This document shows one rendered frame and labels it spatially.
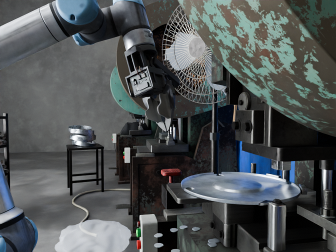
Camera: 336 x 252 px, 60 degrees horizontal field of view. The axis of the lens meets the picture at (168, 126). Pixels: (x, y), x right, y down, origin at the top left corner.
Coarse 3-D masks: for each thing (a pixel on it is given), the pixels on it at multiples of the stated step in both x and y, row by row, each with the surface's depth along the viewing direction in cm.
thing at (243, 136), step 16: (240, 96) 79; (240, 112) 75; (256, 112) 69; (272, 112) 67; (240, 128) 75; (256, 128) 69; (272, 128) 67; (288, 128) 68; (304, 128) 68; (272, 144) 67; (288, 144) 68; (304, 144) 69
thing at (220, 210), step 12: (180, 192) 69; (216, 204) 74; (228, 204) 68; (240, 204) 69; (216, 216) 74; (228, 216) 69; (240, 216) 69; (252, 216) 70; (216, 228) 74; (228, 228) 69; (228, 240) 69
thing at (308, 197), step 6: (288, 180) 81; (300, 192) 69; (312, 192) 70; (300, 198) 69; (306, 198) 70; (312, 198) 70; (288, 204) 69; (294, 204) 69; (288, 210) 69; (294, 210) 69
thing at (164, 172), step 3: (174, 168) 107; (177, 168) 107; (162, 171) 102; (165, 171) 102; (168, 171) 102; (171, 171) 102; (174, 171) 102; (177, 171) 102; (180, 171) 103; (162, 174) 102; (165, 174) 101; (168, 174) 101; (171, 174) 101; (174, 174) 102; (177, 174) 102; (180, 174) 102; (171, 177) 104; (171, 180) 104
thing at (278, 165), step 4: (272, 160) 76; (272, 164) 76; (276, 164) 75; (280, 164) 74; (284, 164) 74; (288, 164) 74; (276, 168) 75; (280, 168) 74; (284, 168) 74; (288, 168) 74
